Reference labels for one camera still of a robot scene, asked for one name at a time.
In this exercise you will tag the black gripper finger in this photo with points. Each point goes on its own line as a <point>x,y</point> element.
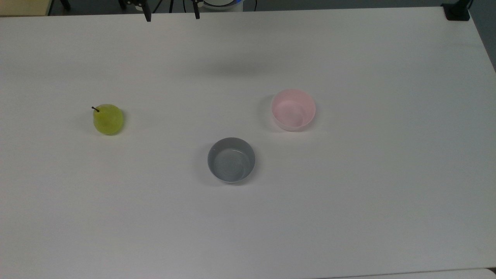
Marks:
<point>196,11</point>
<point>147,11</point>

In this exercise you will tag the green pear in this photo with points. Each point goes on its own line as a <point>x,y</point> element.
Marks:
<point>109,122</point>

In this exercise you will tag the pink plastic bowl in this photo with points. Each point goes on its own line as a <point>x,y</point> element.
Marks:
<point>293,110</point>

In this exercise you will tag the grey plastic bowl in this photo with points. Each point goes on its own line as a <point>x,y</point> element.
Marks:
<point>231,162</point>

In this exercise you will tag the black chair leg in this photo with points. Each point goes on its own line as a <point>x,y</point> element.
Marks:
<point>66,4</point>
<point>121,4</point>

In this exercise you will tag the beige wooden desk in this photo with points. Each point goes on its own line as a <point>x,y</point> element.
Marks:
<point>23,7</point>

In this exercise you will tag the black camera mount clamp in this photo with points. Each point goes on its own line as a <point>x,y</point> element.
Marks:
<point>457,11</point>

